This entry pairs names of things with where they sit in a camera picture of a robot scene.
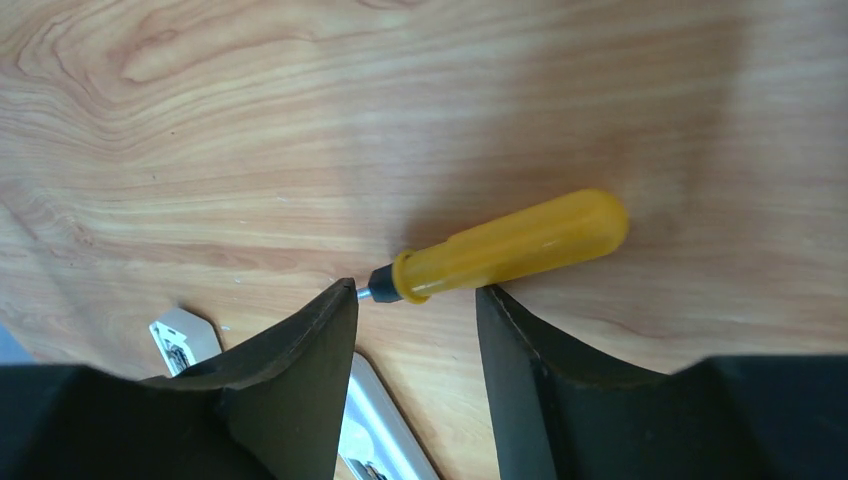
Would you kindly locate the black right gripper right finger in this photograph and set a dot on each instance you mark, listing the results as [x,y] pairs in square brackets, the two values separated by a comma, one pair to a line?
[525,361]

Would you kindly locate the small white remote control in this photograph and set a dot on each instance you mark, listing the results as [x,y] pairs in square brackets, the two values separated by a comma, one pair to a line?
[184,339]

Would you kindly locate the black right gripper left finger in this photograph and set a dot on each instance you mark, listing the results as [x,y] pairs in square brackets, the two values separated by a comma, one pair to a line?
[280,395]

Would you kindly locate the yellow handled screwdriver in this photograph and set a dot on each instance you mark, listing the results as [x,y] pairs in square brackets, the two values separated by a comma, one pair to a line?
[570,229]

